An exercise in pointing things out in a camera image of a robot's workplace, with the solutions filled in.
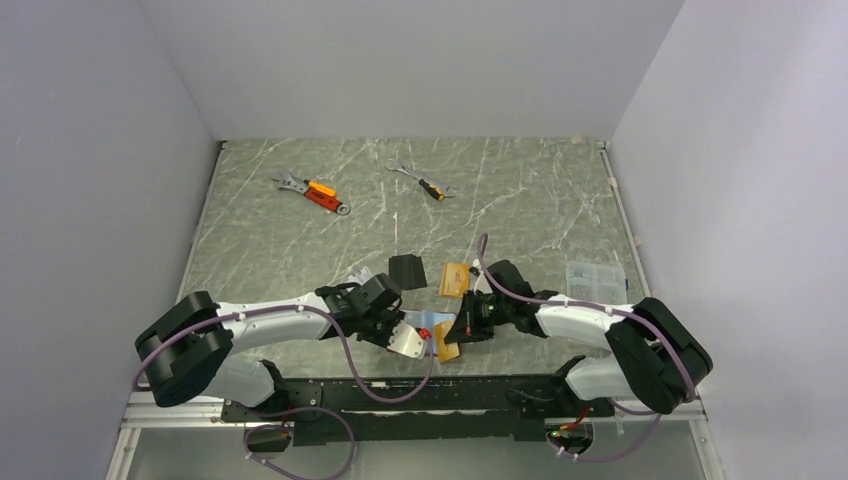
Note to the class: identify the black yellow handled wrench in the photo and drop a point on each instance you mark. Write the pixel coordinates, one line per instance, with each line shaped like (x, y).
(439, 191)

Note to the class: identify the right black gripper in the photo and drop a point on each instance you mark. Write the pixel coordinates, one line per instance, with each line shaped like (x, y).
(467, 327)

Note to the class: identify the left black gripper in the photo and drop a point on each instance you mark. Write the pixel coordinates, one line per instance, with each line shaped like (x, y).
(394, 316)

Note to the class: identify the black VIP card stack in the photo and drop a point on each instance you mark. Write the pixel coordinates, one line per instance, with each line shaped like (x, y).
(407, 271)

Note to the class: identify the black aluminium base frame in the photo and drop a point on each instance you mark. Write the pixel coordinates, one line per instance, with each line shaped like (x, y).
(320, 411)

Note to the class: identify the silver VIP card stack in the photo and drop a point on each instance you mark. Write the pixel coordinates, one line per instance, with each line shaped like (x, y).
(361, 276)

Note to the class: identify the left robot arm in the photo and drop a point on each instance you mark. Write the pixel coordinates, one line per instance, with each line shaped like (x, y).
(193, 349)

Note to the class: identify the orange gold card stack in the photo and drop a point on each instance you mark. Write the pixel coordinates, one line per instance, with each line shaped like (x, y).
(455, 280)

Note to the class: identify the orange red adjustable wrench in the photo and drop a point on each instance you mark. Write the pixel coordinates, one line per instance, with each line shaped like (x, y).
(320, 194)

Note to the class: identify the red leather card holder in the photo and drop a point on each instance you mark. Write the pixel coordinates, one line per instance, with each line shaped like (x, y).
(425, 321)

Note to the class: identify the clear plastic parts box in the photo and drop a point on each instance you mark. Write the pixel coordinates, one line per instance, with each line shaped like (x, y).
(602, 284)

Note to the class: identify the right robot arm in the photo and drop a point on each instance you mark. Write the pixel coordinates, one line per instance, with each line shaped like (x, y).
(651, 356)

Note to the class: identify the single gold VIP card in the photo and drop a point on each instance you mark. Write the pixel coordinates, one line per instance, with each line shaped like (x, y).
(445, 351)

